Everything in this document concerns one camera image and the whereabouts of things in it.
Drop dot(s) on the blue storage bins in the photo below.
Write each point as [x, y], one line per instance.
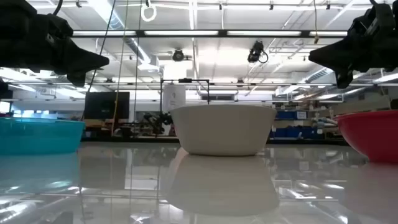
[295, 132]

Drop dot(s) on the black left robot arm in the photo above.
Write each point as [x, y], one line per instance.
[12, 37]

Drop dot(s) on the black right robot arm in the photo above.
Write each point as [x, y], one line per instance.
[395, 46]

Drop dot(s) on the black computer monitor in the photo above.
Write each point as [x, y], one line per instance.
[105, 105]

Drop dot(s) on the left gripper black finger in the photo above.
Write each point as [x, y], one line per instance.
[88, 62]

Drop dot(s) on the red plastic bowl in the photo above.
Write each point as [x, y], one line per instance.
[373, 137]

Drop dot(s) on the black background robot arm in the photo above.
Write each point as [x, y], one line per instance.
[157, 119]

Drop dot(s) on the black hanging overhead camera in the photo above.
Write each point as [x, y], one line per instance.
[255, 51]

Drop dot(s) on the teal plastic bowl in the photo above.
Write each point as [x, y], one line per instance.
[37, 137]

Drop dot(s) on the white background banner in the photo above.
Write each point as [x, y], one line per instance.
[174, 98]

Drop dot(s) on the round black ceiling camera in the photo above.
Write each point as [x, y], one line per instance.
[178, 55]

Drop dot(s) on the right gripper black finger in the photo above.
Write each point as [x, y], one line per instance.
[332, 56]

